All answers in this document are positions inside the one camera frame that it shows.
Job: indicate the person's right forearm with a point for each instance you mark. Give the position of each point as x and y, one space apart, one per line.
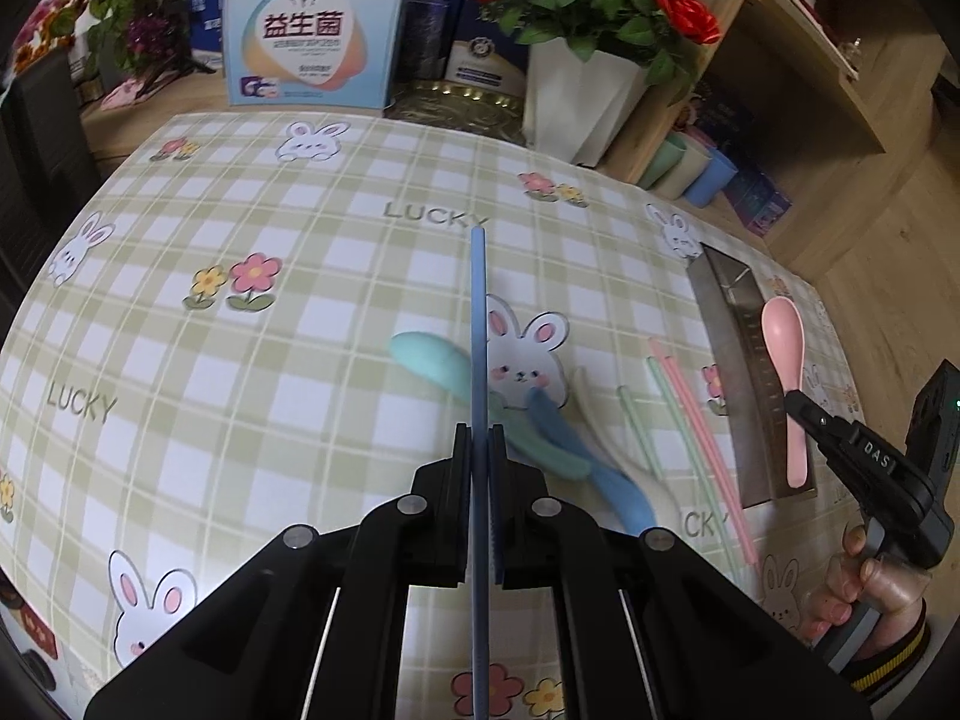
892 664

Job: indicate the red rose plant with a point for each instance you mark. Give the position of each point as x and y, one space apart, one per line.
592 0

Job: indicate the blue chopstick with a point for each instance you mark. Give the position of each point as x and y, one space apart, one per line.
479 330

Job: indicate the checked bunny tablecloth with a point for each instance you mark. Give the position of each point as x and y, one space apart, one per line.
300 360

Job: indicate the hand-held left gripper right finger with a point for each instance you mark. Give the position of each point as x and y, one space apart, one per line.
496 510

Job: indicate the dark blue white-label box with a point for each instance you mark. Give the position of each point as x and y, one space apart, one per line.
484 52

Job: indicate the light blue product box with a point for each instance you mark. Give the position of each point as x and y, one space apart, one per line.
315 37

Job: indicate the large dark blue carton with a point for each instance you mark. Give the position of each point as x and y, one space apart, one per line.
720 116

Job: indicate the teal spoon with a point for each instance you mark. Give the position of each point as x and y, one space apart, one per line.
431 360

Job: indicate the wooden shelf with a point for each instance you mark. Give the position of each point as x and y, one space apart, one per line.
810 112

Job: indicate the person's right hand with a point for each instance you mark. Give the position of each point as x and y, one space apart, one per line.
900 592

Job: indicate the blue spoon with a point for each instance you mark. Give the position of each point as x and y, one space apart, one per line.
559 442

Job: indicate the floral cloth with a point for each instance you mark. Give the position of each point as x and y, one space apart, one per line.
49 22

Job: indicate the metal tray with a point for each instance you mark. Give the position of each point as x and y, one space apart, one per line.
739 390

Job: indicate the cream spoon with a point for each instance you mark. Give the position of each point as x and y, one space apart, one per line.
592 420

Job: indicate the small dark blue carton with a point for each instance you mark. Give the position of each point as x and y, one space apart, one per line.
757 199

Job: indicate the green chopstick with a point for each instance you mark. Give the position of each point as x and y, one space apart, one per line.
637 431
694 457

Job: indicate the green cup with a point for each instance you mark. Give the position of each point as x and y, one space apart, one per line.
660 161

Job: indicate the dark patterned box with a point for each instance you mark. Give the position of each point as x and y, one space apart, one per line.
431 30

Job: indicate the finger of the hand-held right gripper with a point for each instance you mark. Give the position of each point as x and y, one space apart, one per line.
806 409

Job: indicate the purple flower plant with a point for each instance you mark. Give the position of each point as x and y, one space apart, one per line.
142 22

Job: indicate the black chair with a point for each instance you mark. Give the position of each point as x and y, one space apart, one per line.
41 165

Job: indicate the pink bunny item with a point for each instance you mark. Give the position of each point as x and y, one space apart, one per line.
127 94

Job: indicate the gold round tray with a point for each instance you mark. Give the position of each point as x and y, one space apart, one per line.
457 109

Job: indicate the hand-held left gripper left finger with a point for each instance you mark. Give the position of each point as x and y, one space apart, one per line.
461 495

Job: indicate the blue and white box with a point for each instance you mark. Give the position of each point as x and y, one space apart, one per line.
206 22

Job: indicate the pink spoon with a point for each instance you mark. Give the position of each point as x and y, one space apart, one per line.
784 337

